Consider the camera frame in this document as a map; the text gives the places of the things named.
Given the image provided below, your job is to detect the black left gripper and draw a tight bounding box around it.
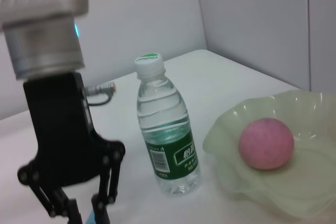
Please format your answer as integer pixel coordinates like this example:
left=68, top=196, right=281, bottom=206
left=17, top=71, right=125, bottom=224

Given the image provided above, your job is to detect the clear green-label water bottle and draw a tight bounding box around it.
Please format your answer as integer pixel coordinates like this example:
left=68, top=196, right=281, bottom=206
left=133, top=52, right=202, bottom=196

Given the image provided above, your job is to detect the pink peach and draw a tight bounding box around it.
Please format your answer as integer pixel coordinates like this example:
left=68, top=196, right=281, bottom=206
left=238, top=118, right=295, bottom=171

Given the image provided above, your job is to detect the green glass fruit plate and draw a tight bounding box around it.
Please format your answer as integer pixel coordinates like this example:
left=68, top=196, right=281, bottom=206
left=202, top=89, right=336, bottom=219

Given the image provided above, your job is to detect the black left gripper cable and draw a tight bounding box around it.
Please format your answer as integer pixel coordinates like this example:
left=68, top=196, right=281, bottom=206
left=83, top=81, right=117, bottom=107

